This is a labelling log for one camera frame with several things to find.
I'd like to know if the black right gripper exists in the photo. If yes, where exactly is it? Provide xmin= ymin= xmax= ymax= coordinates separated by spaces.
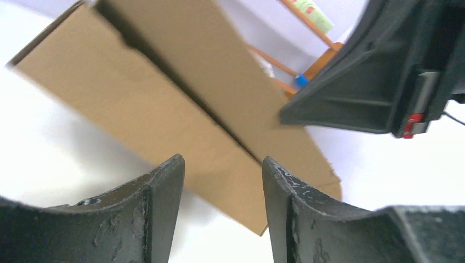
xmin=280 ymin=1 xmax=464 ymax=139

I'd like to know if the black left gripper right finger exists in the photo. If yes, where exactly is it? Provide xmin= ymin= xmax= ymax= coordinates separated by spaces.
xmin=262 ymin=157 xmax=464 ymax=262

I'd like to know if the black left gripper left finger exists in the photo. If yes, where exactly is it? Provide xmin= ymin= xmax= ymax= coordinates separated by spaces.
xmin=1 ymin=155 xmax=185 ymax=262

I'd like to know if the brown cardboard box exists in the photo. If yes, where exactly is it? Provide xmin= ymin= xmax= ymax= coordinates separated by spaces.
xmin=8 ymin=1 xmax=342 ymax=235

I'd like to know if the green white box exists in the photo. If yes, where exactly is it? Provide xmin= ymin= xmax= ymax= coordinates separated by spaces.
xmin=291 ymin=0 xmax=334 ymax=34

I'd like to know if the small blue block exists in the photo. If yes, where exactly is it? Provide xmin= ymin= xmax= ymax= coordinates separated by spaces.
xmin=294 ymin=74 xmax=309 ymax=89

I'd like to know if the orange wooden shelf rack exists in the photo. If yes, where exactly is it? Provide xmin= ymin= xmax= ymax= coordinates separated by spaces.
xmin=241 ymin=1 xmax=333 ymax=87

